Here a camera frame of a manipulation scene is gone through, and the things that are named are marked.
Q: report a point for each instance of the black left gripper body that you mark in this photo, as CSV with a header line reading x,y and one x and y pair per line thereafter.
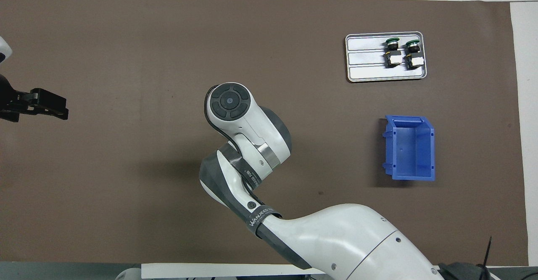
x,y
8,99

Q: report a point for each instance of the brown table mat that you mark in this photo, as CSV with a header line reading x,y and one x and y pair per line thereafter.
x,y
126,40

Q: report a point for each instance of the grey metal tray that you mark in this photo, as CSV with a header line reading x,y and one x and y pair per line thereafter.
x,y
365,72

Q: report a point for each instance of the blue plastic bin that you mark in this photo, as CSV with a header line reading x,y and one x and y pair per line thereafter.
x,y
410,154

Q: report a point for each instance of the green push button switch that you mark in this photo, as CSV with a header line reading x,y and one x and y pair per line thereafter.
x,y
415,59
393,58

